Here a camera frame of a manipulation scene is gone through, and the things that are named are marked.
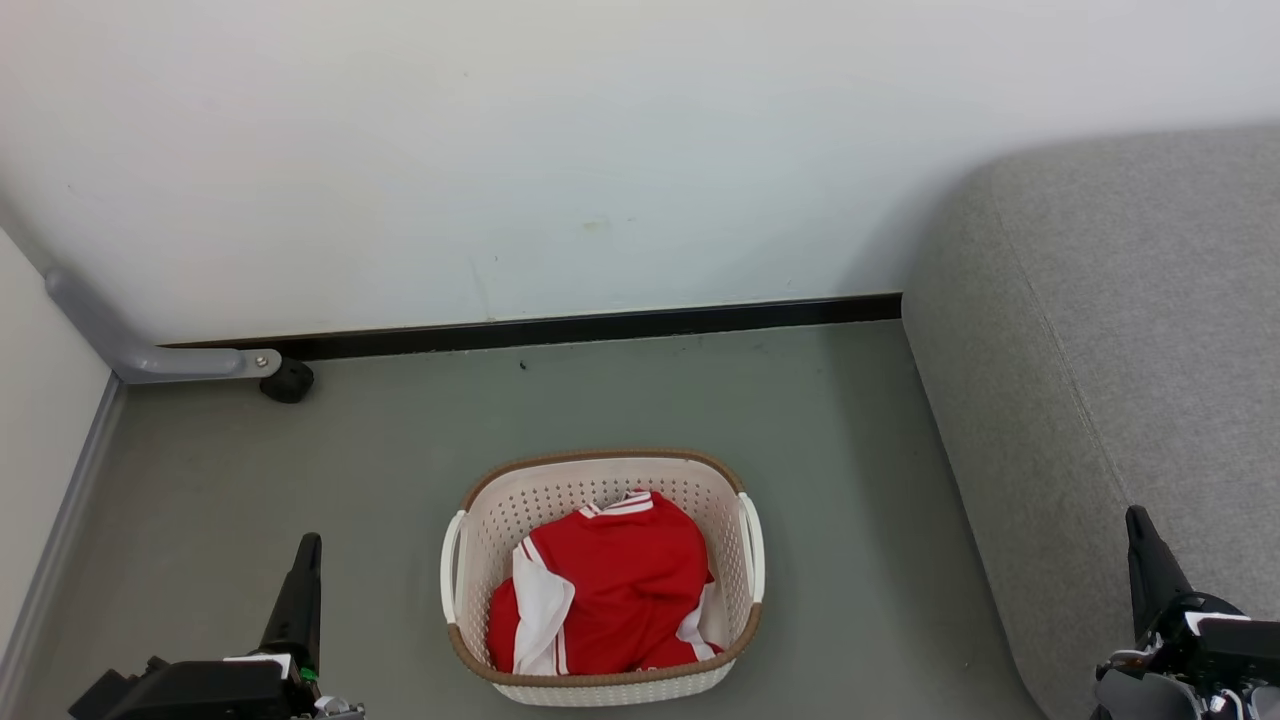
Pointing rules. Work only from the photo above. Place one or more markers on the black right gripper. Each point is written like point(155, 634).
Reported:
point(1230, 660)

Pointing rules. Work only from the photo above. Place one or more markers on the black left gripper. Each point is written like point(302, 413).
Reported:
point(200, 692)

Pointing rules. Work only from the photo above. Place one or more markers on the red and white jersey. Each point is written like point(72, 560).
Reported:
point(620, 580)

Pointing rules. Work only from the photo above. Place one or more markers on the grey fabric sofa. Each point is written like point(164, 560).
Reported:
point(1130, 350)

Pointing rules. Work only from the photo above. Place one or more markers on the black round floor foot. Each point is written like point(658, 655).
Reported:
point(288, 382)

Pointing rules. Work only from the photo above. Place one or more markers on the white perforated laundry basket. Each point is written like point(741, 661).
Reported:
point(600, 690)

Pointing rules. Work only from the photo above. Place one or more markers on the black baseboard strip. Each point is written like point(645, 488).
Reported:
point(600, 327)

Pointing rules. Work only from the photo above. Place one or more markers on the grey wall skirting trim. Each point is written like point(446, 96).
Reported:
point(60, 530)

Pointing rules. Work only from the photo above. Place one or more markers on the grey metal floor bracket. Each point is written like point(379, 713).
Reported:
point(140, 360)

